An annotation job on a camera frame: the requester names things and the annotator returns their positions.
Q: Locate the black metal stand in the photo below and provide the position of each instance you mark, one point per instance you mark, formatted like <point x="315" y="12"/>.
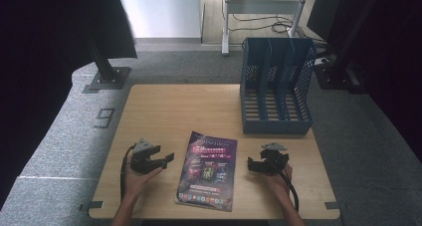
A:
<point x="107" y="73"/>
<point x="335" y="73"/>

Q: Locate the white metal stand frame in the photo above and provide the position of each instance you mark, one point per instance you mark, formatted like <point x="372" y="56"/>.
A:
<point x="262" y="6"/>

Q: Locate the person's left hand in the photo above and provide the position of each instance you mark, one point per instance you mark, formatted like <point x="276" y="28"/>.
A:
<point x="137" y="182"/>

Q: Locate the person's right hand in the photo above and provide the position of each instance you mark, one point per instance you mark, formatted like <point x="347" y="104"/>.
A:
<point x="278" y="183"/>

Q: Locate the grey table bracket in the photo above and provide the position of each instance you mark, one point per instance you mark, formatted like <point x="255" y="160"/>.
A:
<point x="332" y="205"/>
<point x="93" y="205"/>

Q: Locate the white power strip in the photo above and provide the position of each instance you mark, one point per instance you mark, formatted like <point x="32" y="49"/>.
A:
<point x="321" y="60"/>

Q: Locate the blue mesh file rack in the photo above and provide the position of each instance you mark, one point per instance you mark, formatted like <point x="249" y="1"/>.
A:
<point x="277" y="123"/>

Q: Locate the purple magazine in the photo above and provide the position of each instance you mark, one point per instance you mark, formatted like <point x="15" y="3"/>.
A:
<point x="207" y="171"/>

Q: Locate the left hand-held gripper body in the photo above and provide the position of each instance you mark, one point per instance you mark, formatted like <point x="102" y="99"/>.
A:
<point x="141" y="159"/>

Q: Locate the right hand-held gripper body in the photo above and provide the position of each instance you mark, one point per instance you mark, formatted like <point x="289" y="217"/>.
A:
<point x="274" y="159"/>

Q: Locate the black curtain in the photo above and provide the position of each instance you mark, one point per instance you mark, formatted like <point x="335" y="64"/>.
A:
<point x="394" y="70"/>
<point x="43" y="70"/>

